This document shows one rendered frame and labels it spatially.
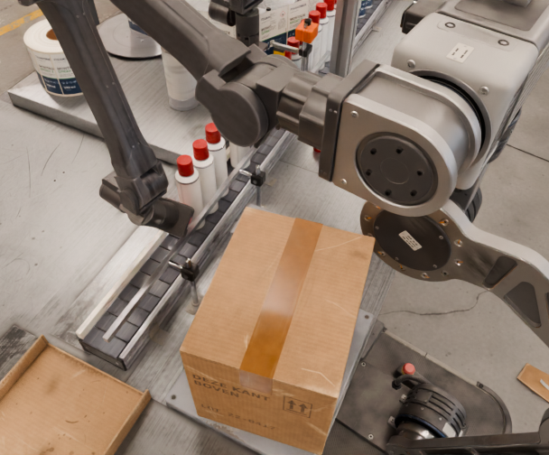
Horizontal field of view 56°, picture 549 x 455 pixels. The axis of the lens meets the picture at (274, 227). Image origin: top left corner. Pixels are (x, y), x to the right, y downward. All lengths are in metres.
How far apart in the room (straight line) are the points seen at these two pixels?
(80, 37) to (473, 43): 0.55
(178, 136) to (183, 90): 0.14
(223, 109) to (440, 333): 1.68
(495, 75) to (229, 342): 0.50
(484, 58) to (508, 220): 2.08
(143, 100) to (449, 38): 1.14
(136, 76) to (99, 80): 0.85
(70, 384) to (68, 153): 0.70
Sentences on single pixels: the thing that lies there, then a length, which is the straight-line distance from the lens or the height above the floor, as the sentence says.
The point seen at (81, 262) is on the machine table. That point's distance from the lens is 1.29.
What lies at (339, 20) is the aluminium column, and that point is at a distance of 1.33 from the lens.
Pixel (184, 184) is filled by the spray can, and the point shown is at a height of 1.04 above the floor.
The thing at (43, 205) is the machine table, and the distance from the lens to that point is 1.45.
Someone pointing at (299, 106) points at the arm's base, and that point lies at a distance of 0.58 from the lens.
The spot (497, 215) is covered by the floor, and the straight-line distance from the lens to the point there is 2.65.
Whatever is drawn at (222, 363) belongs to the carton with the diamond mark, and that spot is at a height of 1.12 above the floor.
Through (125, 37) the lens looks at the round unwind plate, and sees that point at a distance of 1.90.
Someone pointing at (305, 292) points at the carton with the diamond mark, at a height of 1.12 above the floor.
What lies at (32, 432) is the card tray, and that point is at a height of 0.83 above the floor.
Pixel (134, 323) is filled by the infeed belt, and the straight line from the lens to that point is 1.11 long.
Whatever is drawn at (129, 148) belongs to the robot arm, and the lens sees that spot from 0.91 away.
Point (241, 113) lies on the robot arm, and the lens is 0.61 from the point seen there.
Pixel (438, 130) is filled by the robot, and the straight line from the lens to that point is 0.53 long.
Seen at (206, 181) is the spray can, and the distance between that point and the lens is 1.17.
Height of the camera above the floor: 1.82
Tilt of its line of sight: 50 degrees down
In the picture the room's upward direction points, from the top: 1 degrees clockwise
